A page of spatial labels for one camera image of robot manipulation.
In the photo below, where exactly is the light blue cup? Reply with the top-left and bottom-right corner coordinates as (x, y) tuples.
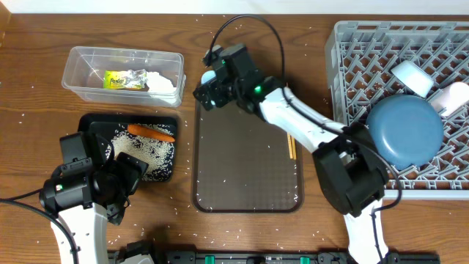
(200, 70), (216, 111)

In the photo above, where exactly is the white rice pile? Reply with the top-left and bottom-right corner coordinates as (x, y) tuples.
(110, 124), (175, 182)

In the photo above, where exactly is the orange carrot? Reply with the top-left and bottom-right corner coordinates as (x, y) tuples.
(128, 125), (175, 143)

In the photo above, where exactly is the white napkin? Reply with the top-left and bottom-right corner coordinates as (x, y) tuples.
(146, 72), (176, 94)

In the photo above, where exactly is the green snack wrapper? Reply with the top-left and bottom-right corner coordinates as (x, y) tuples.
(103, 70), (128, 89)

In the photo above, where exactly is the dark blue plate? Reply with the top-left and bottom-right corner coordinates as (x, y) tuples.
(366, 95), (443, 170)

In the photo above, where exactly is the light blue rice bowl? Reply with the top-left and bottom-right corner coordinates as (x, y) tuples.
(391, 60), (434, 98)

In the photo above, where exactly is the pink cup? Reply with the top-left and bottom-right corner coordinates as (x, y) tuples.
(430, 82), (469, 117)

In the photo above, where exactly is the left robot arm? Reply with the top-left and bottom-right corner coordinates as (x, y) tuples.
(39, 132), (148, 263)

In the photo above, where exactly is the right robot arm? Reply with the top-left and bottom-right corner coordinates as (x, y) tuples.
(193, 44), (389, 263)

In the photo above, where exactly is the black waste tray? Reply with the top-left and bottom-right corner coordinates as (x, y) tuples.
(77, 113), (180, 183)

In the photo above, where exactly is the grey dishwasher rack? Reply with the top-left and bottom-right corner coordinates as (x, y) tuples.
(325, 21), (468, 200)

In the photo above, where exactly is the clear plastic bin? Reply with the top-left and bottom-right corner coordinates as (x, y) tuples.
(62, 46), (185, 108)

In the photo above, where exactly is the brown serving tray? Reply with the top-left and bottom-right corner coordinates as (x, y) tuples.
(192, 103), (304, 213)

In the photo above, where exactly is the left wooden chopstick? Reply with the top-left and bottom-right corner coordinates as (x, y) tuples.
(287, 133), (294, 159)

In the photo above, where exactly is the wooden chopstick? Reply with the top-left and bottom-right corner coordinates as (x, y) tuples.
(287, 133), (294, 159)
(291, 140), (297, 161)

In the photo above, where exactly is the right wooden chopstick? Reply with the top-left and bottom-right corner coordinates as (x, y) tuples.
(291, 140), (297, 161)

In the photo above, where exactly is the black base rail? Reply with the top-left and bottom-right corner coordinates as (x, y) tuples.
(108, 241), (440, 264)

